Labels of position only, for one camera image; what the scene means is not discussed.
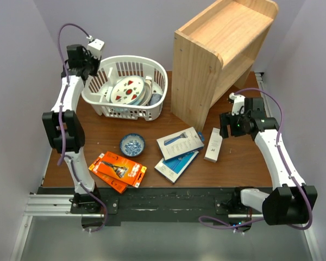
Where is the top orange razor package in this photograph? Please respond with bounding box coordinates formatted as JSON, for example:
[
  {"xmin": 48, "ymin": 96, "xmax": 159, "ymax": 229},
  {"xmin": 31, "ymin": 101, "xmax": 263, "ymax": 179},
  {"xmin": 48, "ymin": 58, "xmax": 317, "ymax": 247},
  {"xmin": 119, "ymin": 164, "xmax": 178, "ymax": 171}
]
[{"xmin": 92, "ymin": 151, "xmax": 147, "ymax": 188}]

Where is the white slim razor box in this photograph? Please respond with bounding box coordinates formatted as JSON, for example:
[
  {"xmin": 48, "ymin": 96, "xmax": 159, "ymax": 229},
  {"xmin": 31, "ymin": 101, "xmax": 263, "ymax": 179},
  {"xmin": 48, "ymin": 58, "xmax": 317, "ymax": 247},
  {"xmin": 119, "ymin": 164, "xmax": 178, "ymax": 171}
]
[{"xmin": 204, "ymin": 128, "xmax": 223, "ymax": 163}]

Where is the bottom orange razor package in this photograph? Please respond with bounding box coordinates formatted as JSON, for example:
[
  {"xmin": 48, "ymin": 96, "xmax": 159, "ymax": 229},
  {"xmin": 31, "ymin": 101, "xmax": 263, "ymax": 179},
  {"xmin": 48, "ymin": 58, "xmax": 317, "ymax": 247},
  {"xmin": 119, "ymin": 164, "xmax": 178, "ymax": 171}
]
[{"xmin": 87, "ymin": 153, "xmax": 128, "ymax": 194}]

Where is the orange razor package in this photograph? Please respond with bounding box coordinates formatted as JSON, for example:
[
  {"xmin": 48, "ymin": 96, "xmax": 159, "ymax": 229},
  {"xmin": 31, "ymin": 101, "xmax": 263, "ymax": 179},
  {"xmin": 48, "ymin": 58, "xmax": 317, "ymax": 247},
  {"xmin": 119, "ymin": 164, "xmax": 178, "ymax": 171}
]
[
  {"xmin": 92, "ymin": 151, "xmax": 147, "ymax": 188},
  {"xmin": 87, "ymin": 153, "xmax": 128, "ymax": 194}
]

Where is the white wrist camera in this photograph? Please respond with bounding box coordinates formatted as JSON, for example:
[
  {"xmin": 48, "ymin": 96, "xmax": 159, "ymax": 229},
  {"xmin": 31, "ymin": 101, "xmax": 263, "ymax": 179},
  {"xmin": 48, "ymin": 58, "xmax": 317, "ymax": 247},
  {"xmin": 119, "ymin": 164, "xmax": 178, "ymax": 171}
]
[
  {"xmin": 87, "ymin": 39, "xmax": 105, "ymax": 60},
  {"xmin": 229, "ymin": 92, "xmax": 245, "ymax": 116}
]

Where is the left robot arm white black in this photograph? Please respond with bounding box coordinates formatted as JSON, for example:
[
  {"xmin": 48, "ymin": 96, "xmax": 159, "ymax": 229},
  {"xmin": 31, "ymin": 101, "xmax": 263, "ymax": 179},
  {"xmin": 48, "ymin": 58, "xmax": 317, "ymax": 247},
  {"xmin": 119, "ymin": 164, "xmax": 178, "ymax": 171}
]
[{"xmin": 42, "ymin": 45, "xmax": 102, "ymax": 213}]

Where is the white plate with card suits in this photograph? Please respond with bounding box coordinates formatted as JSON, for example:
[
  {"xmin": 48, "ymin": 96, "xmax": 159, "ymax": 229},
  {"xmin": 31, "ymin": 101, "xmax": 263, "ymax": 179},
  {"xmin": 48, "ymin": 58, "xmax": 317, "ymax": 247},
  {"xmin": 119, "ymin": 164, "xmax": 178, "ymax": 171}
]
[{"xmin": 110, "ymin": 76, "xmax": 145, "ymax": 105}]

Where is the blue razor box grey back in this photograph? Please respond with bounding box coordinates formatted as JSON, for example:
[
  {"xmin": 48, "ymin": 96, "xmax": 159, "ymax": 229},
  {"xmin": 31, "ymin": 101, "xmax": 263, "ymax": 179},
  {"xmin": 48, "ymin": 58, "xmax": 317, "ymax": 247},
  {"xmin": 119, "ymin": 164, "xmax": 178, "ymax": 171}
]
[{"xmin": 156, "ymin": 127, "xmax": 204, "ymax": 160}]

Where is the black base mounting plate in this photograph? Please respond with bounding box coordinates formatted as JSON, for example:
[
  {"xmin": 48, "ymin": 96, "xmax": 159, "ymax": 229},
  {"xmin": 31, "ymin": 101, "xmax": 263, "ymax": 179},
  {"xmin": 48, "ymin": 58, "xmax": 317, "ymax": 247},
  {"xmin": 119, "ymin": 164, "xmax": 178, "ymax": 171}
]
[{"xmin": 36, "ymin": 188, "xmax": 262, "ymax": 228}]

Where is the wooden two-tier shelf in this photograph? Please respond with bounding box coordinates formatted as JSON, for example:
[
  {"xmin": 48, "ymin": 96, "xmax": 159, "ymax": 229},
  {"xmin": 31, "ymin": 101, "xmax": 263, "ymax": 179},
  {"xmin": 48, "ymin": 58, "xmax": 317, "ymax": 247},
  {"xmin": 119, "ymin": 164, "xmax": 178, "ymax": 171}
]
[{"xmin": 171, "ymin": 1, "xmax": 279, "ymax": 131}]

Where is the blue patterned small bowl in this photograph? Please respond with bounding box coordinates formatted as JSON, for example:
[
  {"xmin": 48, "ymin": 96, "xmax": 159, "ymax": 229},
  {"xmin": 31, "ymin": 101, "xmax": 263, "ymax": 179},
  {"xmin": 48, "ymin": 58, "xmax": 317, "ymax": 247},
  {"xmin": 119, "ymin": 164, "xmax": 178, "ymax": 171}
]
[{"xmin": 120, "ymin": 133, "xmax": 146, "ymax": 157}]

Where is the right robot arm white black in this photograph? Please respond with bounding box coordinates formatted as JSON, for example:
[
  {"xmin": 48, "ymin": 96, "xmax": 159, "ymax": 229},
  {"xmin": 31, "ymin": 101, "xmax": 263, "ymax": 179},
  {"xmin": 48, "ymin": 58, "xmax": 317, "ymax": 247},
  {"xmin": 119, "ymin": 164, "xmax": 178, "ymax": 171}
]
[{"xmin": 220, "ymin": 93, "xmax": 317, "ymax": 229}]

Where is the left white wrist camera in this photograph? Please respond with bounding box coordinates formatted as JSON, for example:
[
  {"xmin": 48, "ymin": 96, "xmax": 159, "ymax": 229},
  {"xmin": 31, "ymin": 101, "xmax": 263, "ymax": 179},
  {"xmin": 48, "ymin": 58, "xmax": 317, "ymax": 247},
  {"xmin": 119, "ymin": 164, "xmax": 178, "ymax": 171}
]
[{"xmin": 87, "ymin": 39, "xmax": 105, "ymax": 60}]

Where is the aluminium rail frame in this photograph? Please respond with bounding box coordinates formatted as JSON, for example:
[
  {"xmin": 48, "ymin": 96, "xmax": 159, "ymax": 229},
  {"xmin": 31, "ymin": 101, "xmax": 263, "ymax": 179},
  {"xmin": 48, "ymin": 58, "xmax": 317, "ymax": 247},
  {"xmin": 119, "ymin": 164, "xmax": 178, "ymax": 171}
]
[{"xmin": 9, "ymin": 71, "xmax": 323, "ymax": 261}]

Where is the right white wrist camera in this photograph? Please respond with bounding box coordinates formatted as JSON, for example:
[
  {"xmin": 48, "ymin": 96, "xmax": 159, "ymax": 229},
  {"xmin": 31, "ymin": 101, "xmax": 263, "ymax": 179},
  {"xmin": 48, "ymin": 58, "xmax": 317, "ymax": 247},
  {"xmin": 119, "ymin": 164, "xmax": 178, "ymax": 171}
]
[{"xmin": 229, "ymin": 92, "xmax": 245, "ymax": 116}]

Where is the white plastic dish basket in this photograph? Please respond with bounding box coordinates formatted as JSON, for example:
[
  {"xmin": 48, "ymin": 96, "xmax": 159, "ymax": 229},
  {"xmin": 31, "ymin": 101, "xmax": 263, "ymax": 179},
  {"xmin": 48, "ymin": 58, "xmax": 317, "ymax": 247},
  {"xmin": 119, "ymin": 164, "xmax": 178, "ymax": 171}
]
[{"xmin": 81, "ymin": 55, "xmax": 168, "ymax": 121}]

